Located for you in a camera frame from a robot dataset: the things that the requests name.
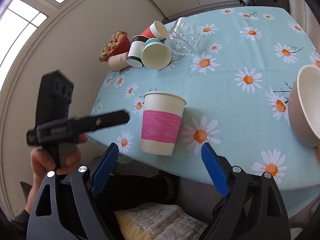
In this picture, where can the red and white paper cup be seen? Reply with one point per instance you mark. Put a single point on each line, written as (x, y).
(156, 30)

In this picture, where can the beige kraft paper cup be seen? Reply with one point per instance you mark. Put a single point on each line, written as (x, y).
(118, 62)

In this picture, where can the white paper cup pink band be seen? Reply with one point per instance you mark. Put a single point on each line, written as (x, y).
(161, 122)

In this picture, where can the light blue daisy tablecloth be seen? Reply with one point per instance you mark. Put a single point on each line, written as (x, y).
(236, 84)

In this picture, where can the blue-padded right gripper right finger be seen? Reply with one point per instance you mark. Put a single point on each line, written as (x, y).
(252, 206)

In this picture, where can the window with white frame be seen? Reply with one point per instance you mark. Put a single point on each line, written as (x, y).
(18, 23)

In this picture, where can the beige ceramic mug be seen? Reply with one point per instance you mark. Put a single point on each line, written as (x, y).
(303, 106)

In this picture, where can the yellow lace chair cushion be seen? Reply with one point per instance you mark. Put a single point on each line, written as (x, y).
(158, 221)

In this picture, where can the white paper cup teal band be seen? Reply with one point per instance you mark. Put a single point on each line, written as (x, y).
(155, 54)

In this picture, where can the person's left hand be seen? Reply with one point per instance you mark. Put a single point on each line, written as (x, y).
(41, 162)

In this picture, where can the red bowl of snacks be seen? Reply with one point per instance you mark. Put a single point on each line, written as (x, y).
(118, 44)

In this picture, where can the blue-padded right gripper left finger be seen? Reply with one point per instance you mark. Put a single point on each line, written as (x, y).
(65, 206)

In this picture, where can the clear cut glass tumbler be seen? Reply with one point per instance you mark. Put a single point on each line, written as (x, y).
(183, 37)

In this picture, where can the white paper cup black bands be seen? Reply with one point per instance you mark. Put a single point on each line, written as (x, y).
(135, 51)

